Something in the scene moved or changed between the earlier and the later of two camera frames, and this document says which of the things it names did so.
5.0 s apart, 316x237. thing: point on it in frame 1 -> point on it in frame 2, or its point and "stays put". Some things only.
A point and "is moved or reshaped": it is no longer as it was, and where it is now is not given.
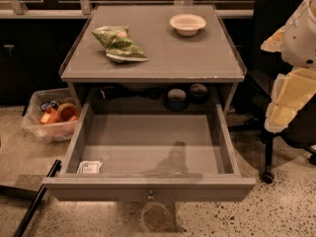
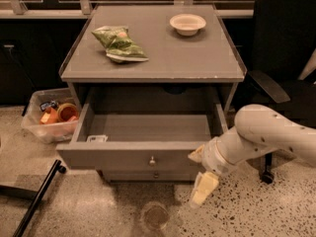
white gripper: (300, 44) -> (210, 157)
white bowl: (187, 24) stays put
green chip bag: (119, 45) stays put
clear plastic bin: (51, 116) stays put
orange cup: (67, 112) stays put
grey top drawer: (150, 157) is moved or reshaped
